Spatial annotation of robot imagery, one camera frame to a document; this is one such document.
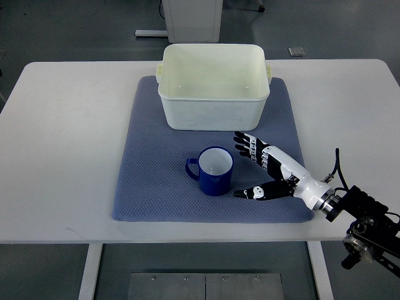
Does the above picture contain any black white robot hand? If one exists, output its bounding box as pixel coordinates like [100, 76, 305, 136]
[233, 132, 334, 214]

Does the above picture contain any blue mug white inside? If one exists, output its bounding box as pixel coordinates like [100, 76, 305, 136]
[185, 146, 234, 196]

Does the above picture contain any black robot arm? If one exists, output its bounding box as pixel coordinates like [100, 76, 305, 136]
[319, 149, 399, 277]

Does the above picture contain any cream plastic box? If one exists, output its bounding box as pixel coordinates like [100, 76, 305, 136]
[156, 44, 272, 131]

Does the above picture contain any right white table leg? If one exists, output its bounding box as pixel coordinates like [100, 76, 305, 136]
[307, 241, 334, 300]

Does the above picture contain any white table leg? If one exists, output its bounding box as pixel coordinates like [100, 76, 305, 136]
[78, 243, 103, 300]
[307, 241, 334, 300]

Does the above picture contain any small grey floor plate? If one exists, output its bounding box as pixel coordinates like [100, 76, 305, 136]
[287, 47, 306, 58]

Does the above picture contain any blue textured mat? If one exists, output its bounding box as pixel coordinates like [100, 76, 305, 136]
[112, 76, 314, 224]

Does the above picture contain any grey metal floor plate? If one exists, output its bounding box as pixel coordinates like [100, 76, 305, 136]
[127, 272, 284, 299]

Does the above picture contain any white cabinet in background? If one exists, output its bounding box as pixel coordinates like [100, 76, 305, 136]
[162, 0, 223, 44]

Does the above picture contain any left white table leg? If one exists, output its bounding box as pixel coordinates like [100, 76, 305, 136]
[78, 243, 103, 300]

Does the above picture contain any grey metal floor bar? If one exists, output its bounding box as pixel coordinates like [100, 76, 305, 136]
[135, 29, 168, 38]

